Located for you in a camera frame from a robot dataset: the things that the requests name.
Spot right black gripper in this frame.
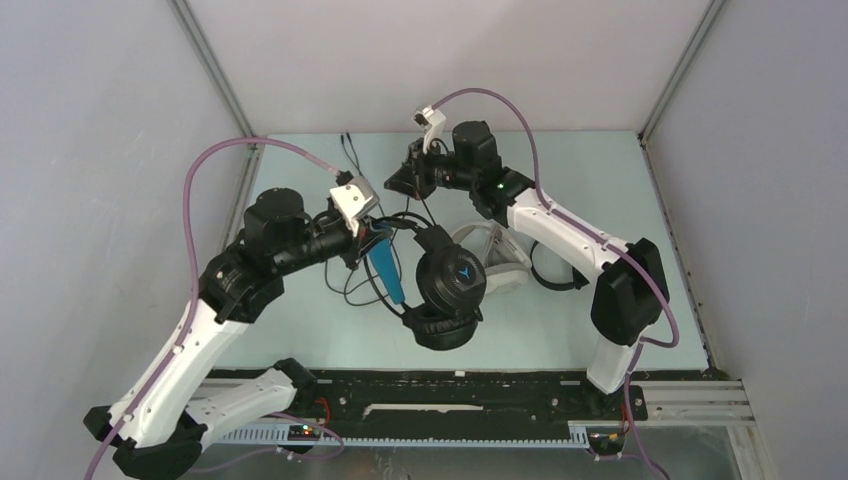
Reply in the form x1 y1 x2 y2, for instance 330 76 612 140
385 137 477 201

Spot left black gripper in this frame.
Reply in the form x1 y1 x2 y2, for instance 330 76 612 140
274 213 394 276

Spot black blue headphone cable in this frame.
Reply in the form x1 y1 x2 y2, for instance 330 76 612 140
323 132 439 309

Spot white headphones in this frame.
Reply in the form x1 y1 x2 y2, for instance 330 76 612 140
451 221 531 296

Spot black blue headphones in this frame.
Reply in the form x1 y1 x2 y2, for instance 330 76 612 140
365 215 487 351

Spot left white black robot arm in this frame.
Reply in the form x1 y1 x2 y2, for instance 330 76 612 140
84 184 379 479

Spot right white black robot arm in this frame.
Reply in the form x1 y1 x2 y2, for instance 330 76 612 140
383 121 670 418

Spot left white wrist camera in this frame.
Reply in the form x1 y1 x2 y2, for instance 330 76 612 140
330 171 380 238

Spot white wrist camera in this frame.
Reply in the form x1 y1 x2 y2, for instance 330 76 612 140
330 171 380 238
413 106 447 154

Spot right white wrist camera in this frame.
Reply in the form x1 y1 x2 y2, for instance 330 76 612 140
413 106 447 154

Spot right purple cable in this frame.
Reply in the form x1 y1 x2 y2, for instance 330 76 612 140
430 87 681 480

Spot purple cable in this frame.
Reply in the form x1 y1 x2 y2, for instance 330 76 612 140
430 87 681 480
82 136 349 480

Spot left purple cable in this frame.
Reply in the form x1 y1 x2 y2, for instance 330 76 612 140
82 136 349 480

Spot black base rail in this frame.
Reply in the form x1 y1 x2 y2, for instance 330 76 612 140
288 370 648 441

